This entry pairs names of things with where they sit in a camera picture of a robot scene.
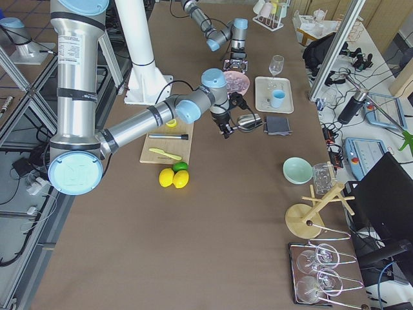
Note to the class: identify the blue teach pendant near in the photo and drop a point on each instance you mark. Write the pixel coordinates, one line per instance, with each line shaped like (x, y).
(362, 154)

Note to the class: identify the green lime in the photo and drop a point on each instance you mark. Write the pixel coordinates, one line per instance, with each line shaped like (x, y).
(180, 166)

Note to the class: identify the green bowl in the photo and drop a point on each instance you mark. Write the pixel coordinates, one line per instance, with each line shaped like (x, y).
(297, 170)

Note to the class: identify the dark metal glass tray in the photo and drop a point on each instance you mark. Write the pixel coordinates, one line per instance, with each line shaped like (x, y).
(294, 249)

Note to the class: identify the black office chair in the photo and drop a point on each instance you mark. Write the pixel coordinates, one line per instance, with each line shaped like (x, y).
(382, 233)

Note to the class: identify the blue cup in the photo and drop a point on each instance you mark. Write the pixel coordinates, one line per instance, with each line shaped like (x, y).
(277, 98)

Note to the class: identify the black thermos bottle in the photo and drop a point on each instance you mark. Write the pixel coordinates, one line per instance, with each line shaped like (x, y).
(353, 106)

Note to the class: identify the mint green cup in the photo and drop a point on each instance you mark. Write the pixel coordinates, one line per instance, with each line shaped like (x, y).
(282, 10)

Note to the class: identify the white plastic cup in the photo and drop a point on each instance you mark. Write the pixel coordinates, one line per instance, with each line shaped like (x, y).
(258, 6)

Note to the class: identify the blue teach pendant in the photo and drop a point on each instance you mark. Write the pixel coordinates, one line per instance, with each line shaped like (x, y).
(391, 105)
(362, 154)

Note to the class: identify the clear wine glass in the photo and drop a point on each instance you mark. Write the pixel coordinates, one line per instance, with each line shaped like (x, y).
(276, 65)

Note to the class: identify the yellow green cup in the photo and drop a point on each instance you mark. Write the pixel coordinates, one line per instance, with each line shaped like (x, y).
(275, 4)

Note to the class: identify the grey folded cloth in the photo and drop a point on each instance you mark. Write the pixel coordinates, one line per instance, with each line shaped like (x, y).
(277, 126)

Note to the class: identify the white wire cup rack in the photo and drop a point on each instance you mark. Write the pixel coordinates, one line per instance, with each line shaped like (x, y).
(273, 22)

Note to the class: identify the yellow lemon upper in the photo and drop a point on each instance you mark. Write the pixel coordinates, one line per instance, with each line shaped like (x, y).
(166, 177)

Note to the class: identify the pink plastic cup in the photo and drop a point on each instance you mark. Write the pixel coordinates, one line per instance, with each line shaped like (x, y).
(266, 10)

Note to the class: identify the bamboo cutting board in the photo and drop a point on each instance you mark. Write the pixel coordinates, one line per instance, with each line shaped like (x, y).
(178, 147)

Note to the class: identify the black backpack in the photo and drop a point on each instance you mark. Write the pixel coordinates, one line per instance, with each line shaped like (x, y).
(316, 51)

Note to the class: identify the steel ice scoop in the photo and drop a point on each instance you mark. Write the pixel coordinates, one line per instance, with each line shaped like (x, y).
(247, 123)

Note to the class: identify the aluminium frame post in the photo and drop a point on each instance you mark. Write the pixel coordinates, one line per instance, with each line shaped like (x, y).
(340, 37)

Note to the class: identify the clear ice cubes pile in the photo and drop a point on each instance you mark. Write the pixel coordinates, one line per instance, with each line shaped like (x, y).
(237, 82)

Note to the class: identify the cream serving tray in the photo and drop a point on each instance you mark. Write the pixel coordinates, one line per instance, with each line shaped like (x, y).
(263, 89)

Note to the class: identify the pink bowl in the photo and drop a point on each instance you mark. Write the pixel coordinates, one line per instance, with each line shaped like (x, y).
(240, 85)

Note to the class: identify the blue teach pendant far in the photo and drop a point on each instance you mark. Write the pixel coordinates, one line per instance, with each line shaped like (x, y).
(391, 105)

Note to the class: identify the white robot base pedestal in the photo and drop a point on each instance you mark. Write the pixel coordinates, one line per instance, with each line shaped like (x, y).
(146, 85)

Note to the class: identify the yellow lemon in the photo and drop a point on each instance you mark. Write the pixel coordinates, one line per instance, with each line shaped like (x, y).
(180, 179)
(166, 177)

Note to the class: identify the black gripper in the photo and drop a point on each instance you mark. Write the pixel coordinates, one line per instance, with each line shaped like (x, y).
(221, 119)
(237, 53)

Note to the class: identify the wooden cup tree stand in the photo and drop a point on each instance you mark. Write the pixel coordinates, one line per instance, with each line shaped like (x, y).
(305, 222)

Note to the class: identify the upturned wine glass upper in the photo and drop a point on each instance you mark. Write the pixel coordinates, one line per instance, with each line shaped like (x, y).
(318, 257)

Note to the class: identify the yellow lemon lower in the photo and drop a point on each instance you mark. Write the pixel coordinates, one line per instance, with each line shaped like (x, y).
(180, 179)

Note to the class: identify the steel muddler black tip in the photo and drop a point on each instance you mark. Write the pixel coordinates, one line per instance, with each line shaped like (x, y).
(169, 136)

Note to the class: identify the upturned wine glass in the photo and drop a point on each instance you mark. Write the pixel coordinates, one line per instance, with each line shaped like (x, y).
(318, 257)
(323, 287)

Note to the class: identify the clear glass jar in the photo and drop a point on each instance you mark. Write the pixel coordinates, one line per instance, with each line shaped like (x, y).
(323, 177)

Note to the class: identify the yellow plastic knife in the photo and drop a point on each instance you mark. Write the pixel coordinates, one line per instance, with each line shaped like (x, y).
(163, 153)

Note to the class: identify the half lemon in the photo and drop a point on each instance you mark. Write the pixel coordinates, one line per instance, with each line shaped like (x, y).
(171, 124)

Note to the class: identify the upturned wine glass lower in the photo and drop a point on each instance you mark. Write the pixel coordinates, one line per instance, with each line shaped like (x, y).
(323, 287)

